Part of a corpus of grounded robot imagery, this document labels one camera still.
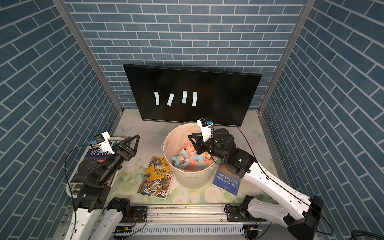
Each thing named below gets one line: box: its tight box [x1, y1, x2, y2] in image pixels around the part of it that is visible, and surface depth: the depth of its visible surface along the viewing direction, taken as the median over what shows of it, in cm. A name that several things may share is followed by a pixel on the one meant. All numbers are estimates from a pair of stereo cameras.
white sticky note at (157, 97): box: [153, 91, 160, 106], surface depth 77 cm
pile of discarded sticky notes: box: [171, 144, 215, 171], surface depth 81 cm
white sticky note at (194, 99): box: [192, 91, 198, 107], surface depth 76 cm
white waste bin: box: [163, 121, 219, 190], surface depth 76 cm
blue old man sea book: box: [212, 165, 242, 196], surface depth 85 cm
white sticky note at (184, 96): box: [181, 90, 187, 104], surface depth 74 cm
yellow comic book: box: [137, 156, 174, 200], surface depth 86 cm
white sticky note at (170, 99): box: [166, 93, 175, 107], surface depth 75 cm
